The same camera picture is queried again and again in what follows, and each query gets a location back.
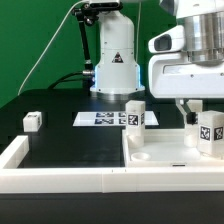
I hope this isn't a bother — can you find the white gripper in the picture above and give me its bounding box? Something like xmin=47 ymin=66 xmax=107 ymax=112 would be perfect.
xmin=148 ymin=53 xmax=224 ymax=125

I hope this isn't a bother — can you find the white square tabletop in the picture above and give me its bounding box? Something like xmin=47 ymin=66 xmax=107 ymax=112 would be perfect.
xmin=122 ymin=129 xmax=224 ymax=167

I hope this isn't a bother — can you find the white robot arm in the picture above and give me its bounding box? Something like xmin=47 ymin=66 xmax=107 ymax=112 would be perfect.
xmin=90 ymin=0 xmax=224 ymax=106

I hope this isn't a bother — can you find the white marker sheet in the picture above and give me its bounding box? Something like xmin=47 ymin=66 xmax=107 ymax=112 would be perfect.
xmin=72 ymin=111 xmax=160 ymax=127

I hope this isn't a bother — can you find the white U-shaped obstacle fence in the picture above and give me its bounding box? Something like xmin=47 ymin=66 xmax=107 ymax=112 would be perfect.
xmin=0 ymin=135 xmax=224 ymax=194

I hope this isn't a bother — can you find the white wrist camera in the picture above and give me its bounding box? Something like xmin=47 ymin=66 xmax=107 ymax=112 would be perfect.
xmin=148 ymin=25 xmax=185 ymax=54

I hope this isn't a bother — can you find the black cable bundle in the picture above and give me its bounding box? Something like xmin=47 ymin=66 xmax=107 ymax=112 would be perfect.
xmin=47 ymin=73 xmax=95 ymax=90

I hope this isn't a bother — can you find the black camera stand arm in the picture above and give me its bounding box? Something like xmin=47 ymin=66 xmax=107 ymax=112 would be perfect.
xmin=71 ymin=2 xmax=98 ymax=78

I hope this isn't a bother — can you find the white cable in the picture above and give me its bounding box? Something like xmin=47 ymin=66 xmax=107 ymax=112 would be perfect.
xmin=17 ymin=0 xmax=88 ymax=97

